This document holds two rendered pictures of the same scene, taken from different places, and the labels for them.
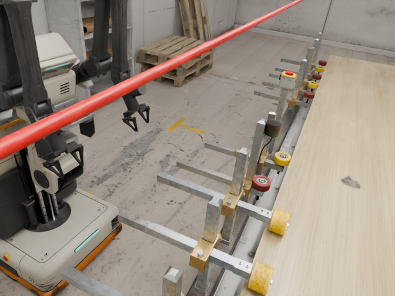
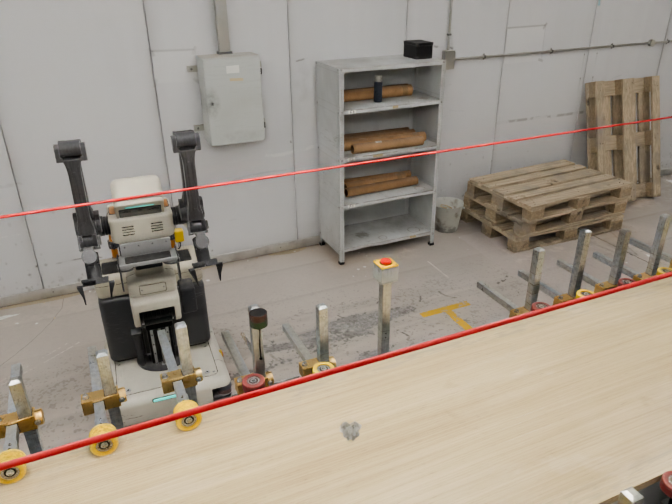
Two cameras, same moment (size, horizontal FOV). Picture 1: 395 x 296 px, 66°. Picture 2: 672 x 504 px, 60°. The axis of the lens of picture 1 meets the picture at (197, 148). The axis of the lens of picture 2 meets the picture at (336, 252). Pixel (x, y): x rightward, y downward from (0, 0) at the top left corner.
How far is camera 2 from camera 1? 1.72 m
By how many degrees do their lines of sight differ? 39
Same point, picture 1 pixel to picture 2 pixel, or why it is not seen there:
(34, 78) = (80, 216)
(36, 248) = (127, 381)
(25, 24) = (73, 177)
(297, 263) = (158, 456)
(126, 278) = not seen: hidden behind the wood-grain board
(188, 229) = not seen: hidden behind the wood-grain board
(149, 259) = not seen: hidden behind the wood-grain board
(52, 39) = (144, 181)
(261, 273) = (96, 431)
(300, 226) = (213, 435)
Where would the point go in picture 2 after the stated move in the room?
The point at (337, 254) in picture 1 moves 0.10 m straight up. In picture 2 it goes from (201, 472) to (197, 446)
